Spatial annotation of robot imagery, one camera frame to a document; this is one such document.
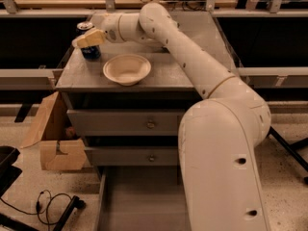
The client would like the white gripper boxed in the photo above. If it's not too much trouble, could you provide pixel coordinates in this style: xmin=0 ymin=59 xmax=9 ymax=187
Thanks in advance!
xmin=72 ymin=13 xmax=119 ymax=48

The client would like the blue pepsi can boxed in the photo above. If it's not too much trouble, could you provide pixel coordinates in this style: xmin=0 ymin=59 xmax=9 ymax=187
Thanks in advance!
xmin=76 ymin=21 xmax=101 ymax=61

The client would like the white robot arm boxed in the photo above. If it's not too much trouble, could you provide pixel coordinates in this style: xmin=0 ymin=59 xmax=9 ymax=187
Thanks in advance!
xmin=72 ymin=3 xmax=271 ymax=231

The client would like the top grey drawer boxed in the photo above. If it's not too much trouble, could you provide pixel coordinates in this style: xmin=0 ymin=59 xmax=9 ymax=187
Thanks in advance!
xmin=67 ymin=109 xmax=184 ymax=137

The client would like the grey drawer cabinet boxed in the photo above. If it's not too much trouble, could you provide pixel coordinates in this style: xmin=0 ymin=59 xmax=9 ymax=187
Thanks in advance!
xmin=58 ymin=12 xmax=245 ymax=231

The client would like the middle grey drawer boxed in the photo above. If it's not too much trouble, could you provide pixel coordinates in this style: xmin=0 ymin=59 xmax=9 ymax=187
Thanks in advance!
xmin=85 ymin=146 xmax=179 ymax=167

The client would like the open bottom grey drawer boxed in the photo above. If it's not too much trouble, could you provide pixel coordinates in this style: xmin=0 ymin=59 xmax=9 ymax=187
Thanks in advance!
xmin=93 ymin=166 xmax=192 ymax=231

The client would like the white paper bowl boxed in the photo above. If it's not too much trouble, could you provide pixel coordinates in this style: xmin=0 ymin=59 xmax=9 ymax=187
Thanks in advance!
xmin=103 ymin=54 xmax=151 ymax=86

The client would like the brown cardboard box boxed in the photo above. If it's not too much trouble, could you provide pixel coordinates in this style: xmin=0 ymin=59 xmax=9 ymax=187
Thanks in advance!
xmin=21 ymin=91 xmax=87 ymax=170

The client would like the black bin at left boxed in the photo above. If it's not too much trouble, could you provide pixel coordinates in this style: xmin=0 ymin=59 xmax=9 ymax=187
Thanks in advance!
xmin=0 ymin=146 xmax=22 ymax=197

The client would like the black chair base leg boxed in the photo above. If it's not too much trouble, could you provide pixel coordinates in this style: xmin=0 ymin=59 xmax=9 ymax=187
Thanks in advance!
xmin=53 ymin=195 xmax=86 ymax=231

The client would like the black stand leg right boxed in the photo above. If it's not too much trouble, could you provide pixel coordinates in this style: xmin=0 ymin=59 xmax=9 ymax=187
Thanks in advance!
xmin=268 ymin=127 xmax=308 ymax=172

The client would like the black cable on floor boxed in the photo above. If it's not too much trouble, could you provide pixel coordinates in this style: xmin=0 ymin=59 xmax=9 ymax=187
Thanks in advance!
xmin=0 ymin=189 xmax=73 ymax=226

